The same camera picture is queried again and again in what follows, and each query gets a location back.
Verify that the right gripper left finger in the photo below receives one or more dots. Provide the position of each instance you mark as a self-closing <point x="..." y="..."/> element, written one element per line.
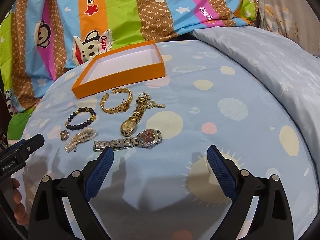
<point x="48" y="218"/>

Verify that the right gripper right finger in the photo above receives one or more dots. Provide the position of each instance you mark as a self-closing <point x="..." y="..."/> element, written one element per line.
<point x="272" y="218"/>

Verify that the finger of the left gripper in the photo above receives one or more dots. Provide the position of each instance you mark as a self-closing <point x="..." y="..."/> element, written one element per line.
<point x="27" y="146"/>

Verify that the silver and gold rings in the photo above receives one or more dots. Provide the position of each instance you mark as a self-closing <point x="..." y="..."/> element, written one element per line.
<point x="64" y="135"/>

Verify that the gold wristwatch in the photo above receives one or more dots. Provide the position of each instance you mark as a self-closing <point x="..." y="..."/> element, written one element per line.
<point x="129" y="126"/>

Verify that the person's left hand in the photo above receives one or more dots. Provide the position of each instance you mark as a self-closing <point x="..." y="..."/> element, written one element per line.
<point x="10" y="190"/>

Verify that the light blue spotted bedsheet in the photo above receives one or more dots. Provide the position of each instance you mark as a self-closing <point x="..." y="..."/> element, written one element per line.
<point x="169" y="192"/>

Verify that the colourful monkey print duvet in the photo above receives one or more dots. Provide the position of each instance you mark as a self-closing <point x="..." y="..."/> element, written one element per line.
<point x="42" y="39"/>

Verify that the orange cardboard tray box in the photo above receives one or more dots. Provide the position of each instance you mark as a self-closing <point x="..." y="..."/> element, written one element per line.
<point x="120" y="67"/>

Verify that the gold pearl charm earring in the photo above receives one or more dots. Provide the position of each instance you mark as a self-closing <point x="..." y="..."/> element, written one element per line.
<point x="148" y="102"/>

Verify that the grey blue blanket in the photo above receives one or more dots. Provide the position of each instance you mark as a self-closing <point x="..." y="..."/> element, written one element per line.
<point x="286" y="70"/>

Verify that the grey floral fabric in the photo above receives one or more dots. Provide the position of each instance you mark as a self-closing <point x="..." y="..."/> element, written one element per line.
<point x="293" y="19"/>

